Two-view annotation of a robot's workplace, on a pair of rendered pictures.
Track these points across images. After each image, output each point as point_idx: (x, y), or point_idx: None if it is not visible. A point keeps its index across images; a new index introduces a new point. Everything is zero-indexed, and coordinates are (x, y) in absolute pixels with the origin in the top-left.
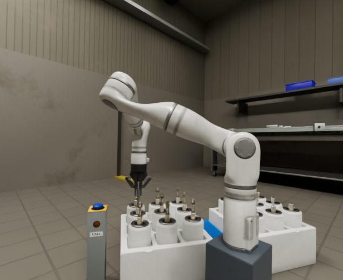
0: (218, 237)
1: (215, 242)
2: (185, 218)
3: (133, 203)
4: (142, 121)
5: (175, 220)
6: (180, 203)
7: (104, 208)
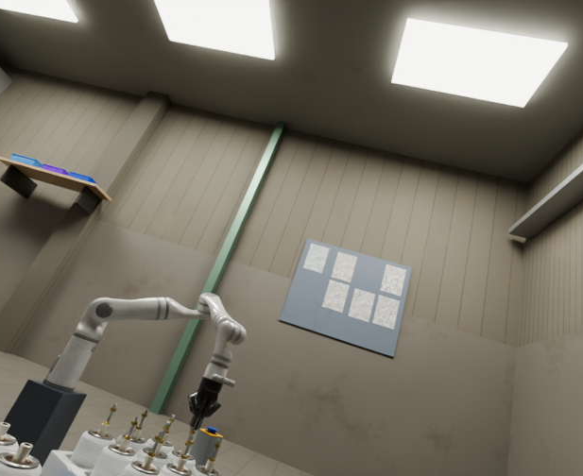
0: (76, 393)
1: (78, 392)
2: (111, 435)
3: (215, 473)
4: (214, 322)
5: (124, 435)
6: (136, 462)
7: (203, 430)
